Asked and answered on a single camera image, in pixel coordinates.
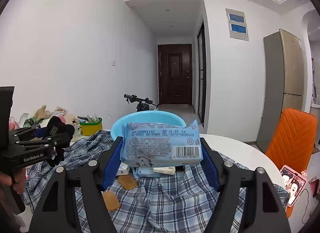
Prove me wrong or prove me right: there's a yellow bucket green rim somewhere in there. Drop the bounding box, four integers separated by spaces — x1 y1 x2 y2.
79 117 103 136

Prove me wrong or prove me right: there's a dark wooden door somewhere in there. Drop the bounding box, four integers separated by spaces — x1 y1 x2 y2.
157 44 193 106

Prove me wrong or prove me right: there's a grey electrical panel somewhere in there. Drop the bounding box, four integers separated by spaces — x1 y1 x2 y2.
226 8 250 42

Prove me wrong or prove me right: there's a pink phone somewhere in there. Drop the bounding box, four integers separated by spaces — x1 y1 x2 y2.
279 165 308 208

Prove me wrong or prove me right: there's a grey refrigerator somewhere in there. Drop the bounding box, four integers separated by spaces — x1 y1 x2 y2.
256 29 312 153

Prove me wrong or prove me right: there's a light blue plastic basin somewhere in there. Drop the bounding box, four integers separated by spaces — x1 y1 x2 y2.
110 111 187 146

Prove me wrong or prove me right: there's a white tube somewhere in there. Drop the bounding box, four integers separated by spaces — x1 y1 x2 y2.
152 166 176 174

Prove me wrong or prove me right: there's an amber soap box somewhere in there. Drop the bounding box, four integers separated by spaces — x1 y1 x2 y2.
102 191 120 211
117 174 138 190

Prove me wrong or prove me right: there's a green box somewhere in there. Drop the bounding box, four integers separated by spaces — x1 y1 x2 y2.
22 118 40 128

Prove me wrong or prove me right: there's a black charging cable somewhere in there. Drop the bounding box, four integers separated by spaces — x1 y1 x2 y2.
299 189 310 223

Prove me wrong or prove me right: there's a pink and white plush toy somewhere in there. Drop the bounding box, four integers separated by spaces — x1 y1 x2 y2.
51 106 75 123

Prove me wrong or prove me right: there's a dark red wallet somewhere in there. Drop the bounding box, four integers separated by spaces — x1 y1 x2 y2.
309 177 320 198

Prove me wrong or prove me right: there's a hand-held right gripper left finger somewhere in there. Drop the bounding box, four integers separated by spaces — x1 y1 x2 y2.
32 138 123 233

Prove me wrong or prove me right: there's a small light blue pack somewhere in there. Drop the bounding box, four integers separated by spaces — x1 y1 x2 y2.
135 166 160 178

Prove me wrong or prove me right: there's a black bicycle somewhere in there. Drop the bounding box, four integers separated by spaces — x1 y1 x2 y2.
124 94 159 112

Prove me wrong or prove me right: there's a blue plaid shirt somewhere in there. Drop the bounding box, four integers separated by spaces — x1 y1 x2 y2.
26 130 290 233

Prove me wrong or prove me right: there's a bundle of small sachets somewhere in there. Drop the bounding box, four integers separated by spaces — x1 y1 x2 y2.
77 114 102 124

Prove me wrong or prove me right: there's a dark framed sliding door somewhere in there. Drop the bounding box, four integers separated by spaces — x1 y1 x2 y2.
197 21 207 124

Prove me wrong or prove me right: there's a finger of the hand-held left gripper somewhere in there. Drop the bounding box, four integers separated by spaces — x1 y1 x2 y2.
9 125 52 144
14 132 72 151

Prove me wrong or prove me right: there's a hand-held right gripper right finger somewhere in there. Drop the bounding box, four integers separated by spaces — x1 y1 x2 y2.
200 138 292 233

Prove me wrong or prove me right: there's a pink packet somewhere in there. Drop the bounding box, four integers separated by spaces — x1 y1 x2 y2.
9 116 19 131

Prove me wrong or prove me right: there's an orange chair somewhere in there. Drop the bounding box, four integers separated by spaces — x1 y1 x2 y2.
265 108 318 220

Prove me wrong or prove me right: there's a beige plush toy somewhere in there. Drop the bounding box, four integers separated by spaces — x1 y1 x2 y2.
34 104 52 121

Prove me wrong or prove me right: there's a person's left hand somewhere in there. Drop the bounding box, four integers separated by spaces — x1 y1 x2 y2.
0 168 27 195

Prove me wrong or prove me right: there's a light blue tissue packet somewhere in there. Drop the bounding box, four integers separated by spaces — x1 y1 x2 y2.
120 119 203 168

